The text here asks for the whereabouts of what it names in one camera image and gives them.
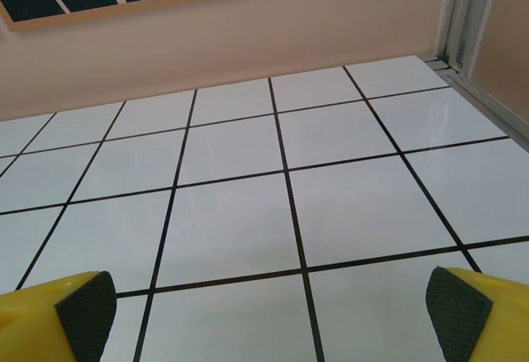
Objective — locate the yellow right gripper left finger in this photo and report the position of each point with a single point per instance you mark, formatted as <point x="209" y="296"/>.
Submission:
<point x="49" y="320"/>

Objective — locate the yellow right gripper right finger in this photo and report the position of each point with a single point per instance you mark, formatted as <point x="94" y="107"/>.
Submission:
<point x="487" y="320"/>

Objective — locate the aluminium side rail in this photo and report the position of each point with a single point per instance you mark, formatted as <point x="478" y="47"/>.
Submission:
<point x="487" y="97"/>

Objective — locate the aluminium corner post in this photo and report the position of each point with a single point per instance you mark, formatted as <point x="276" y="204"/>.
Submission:
<point x="463" y="15"/>

